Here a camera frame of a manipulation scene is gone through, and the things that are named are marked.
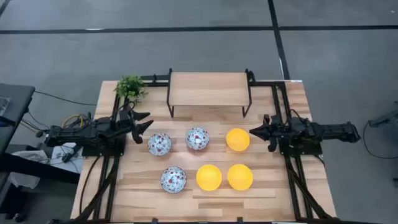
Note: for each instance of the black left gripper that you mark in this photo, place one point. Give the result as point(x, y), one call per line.
point(127, 121)

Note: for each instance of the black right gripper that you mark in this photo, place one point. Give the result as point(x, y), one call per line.
point(278, 130)

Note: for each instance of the yellow plastic bowl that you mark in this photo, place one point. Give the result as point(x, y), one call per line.
point(240, 177)
point(237, 140)
point(209, 177)

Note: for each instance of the red bowl floral inside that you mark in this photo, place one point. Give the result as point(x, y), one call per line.
point(173, 180)
point(159, 144)
point(197, 138)

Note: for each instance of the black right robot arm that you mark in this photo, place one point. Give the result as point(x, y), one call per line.
point(335, 132)

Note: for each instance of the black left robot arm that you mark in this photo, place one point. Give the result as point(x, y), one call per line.
point(77, 132)

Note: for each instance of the small potted green plant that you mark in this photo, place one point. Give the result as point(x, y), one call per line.
point(130, 87)

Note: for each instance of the white printed box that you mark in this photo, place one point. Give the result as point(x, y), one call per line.
point(73, 163)

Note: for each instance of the grey equipment stand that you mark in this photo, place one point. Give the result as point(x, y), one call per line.
point(385, 119)

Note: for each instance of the black side table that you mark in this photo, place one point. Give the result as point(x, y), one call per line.
point(15, 99)

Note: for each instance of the white plastic bag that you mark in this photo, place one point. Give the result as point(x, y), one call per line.
point(23, 179)

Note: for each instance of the wooden shelf riser black frame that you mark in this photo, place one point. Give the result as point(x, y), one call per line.
point(208, 90)

